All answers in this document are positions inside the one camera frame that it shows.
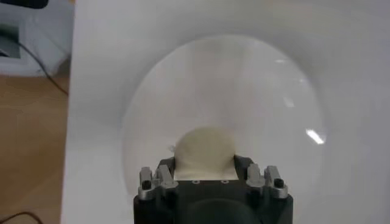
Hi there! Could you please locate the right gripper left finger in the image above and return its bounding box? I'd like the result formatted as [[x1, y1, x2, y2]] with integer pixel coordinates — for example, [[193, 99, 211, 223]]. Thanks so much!
[[138, 156, 179, 201]]

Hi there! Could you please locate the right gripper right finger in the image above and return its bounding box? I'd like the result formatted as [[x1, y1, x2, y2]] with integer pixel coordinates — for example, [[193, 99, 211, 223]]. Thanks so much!
[[233, 154, 289, 199]]

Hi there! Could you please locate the white steamed baozi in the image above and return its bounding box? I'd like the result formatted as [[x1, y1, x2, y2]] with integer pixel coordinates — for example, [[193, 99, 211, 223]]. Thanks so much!
[[173, 126, 239, 181]]

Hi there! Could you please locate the white round plate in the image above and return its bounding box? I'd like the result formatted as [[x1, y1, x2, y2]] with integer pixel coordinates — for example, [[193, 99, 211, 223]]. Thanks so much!
[[121, 33, 328, 211]]

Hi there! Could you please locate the white base unit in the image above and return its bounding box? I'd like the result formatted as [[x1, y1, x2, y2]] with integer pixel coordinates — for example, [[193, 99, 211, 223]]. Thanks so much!
[[0, 0, 76, 77]]

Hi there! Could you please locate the black rounded object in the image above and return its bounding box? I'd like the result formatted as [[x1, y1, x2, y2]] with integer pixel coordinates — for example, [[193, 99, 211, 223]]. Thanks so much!
[[0, 0, 49, 9]]

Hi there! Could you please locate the thin black floor cable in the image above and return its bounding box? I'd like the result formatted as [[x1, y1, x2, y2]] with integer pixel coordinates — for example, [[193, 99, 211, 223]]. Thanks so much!
[[18, 42, 69, 97], [0, 211, 43, 224]]

